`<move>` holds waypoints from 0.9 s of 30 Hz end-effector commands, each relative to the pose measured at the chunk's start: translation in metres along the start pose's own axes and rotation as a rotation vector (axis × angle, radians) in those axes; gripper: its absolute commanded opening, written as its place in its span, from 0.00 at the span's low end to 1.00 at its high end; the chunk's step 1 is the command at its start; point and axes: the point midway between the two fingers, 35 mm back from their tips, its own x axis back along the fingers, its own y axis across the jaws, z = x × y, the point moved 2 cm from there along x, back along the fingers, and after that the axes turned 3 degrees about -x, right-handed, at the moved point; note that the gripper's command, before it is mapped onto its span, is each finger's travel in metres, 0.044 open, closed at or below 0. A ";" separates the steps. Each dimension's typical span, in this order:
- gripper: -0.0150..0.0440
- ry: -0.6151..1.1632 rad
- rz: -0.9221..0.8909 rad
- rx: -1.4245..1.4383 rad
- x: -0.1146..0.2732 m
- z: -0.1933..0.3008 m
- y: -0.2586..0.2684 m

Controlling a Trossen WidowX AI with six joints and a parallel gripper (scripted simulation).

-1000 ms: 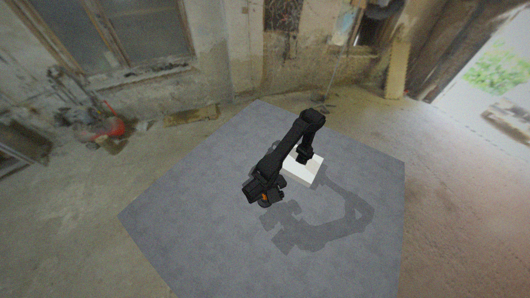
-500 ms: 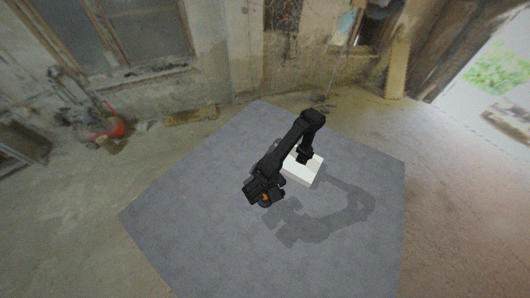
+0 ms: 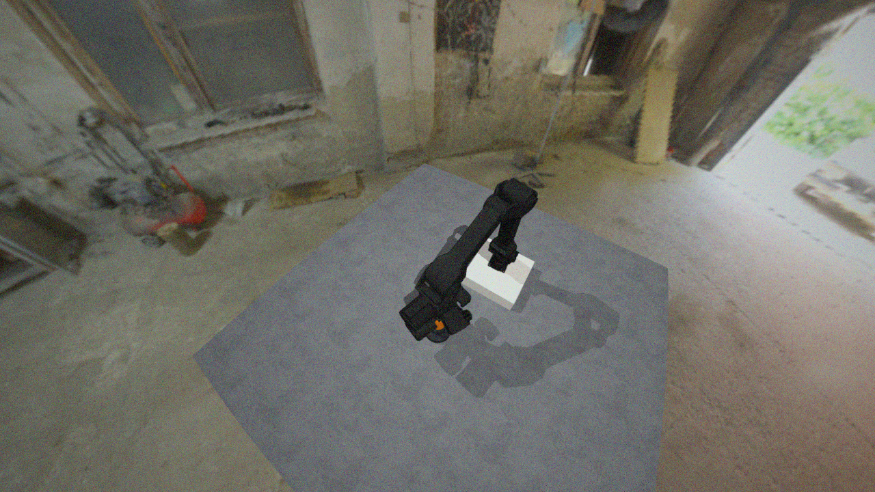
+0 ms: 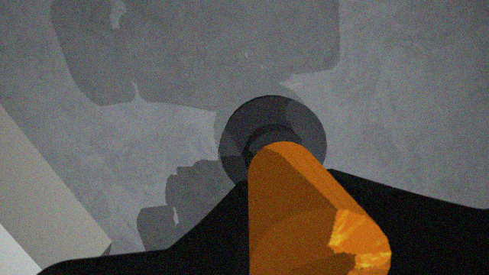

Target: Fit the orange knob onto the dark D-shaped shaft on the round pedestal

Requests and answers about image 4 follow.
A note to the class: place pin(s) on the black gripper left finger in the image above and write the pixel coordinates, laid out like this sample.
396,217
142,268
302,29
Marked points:
218,245

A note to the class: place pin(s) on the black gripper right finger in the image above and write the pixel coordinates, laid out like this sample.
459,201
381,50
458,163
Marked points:
427,236

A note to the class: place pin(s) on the orange cylinder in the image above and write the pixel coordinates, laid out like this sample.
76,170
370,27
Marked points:
302,222

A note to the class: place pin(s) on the black round pedestal with shaft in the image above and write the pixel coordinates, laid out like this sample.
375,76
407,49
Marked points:
262,121

